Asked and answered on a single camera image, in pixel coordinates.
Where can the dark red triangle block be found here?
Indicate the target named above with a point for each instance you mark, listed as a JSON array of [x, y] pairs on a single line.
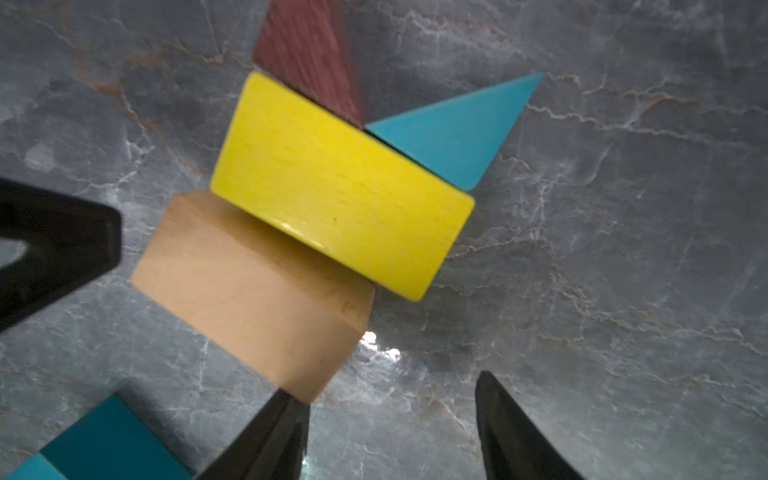
[[305, 45]]

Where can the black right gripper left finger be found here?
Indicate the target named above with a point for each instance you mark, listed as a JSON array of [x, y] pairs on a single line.
[[272, 446]]

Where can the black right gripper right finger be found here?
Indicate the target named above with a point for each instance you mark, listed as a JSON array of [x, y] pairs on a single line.
[[512, 446]]

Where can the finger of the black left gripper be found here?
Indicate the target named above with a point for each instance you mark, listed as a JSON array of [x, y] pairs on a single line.
[[70, 242]]

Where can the teal rectangular block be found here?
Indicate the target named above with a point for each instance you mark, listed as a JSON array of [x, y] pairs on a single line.
[[110, 442]]

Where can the natural wood rectangular block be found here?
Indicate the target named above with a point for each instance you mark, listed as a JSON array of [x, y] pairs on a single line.
[[287, 311]]

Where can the yellow rectangular block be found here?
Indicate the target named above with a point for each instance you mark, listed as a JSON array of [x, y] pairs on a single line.
[[322, 181]]

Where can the teal triangle block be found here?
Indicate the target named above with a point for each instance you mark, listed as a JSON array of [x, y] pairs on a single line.
[[458, 138]]

